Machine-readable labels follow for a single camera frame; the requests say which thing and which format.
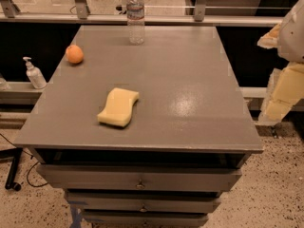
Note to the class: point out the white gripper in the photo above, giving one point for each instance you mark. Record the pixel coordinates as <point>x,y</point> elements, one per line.
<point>294,37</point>

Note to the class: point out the yellow sponge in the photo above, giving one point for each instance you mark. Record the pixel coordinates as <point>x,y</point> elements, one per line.
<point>118,107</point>

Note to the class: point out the grey drawer cabinet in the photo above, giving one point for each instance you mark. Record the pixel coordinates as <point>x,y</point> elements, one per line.
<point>190,114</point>

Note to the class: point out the clear plastic water bottle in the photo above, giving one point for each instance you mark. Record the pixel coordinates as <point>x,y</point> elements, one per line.
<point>135,21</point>

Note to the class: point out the orange fruit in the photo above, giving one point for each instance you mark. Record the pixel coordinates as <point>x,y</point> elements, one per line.
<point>74,54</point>

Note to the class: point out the middle grey drawer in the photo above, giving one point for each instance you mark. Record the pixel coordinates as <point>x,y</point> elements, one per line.
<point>143,202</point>

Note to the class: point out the grey drawer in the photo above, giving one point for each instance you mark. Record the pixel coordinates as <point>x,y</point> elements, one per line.
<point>145,219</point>
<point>139,178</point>
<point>143,202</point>

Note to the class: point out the bottom grey drawer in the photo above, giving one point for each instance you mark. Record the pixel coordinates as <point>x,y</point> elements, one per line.
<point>145,219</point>

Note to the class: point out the white pump soap bottle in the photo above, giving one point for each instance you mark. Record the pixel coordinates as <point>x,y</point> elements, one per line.
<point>34,74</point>

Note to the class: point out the top grey drawer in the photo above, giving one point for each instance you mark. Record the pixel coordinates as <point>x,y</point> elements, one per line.
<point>139,178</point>

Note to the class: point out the black stand leg with caster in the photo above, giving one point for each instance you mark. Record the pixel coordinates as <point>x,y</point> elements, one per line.
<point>14,156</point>

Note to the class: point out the metal railing frame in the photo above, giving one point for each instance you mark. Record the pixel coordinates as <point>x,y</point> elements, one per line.
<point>261,13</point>

